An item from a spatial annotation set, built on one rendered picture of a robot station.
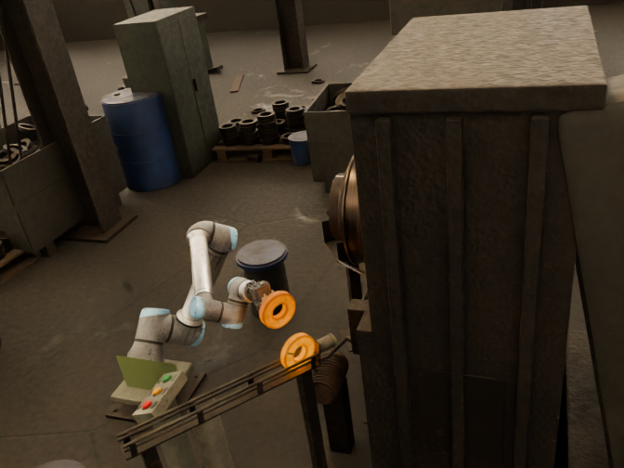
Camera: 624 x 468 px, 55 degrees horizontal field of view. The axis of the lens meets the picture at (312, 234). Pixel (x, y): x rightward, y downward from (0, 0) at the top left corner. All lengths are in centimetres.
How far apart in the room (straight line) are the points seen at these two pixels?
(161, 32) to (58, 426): 351
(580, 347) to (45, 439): 271
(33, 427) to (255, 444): 124
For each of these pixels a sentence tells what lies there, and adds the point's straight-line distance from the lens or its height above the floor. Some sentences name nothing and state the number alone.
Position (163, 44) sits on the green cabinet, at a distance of 572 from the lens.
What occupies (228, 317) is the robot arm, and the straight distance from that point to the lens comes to 257.
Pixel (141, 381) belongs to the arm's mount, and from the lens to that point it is 332.
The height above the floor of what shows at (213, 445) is 35.
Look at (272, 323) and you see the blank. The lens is 235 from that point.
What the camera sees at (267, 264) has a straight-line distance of 351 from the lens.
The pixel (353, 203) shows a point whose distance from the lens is 224.
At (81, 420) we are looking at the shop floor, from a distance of 354.
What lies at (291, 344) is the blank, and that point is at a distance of 232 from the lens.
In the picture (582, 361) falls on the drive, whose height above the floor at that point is 25.
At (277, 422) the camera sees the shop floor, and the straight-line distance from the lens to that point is 313.
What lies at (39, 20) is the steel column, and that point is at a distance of 491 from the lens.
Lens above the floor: 223
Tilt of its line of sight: 29 degrees down
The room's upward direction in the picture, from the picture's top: 8 degrees counter-clockwise
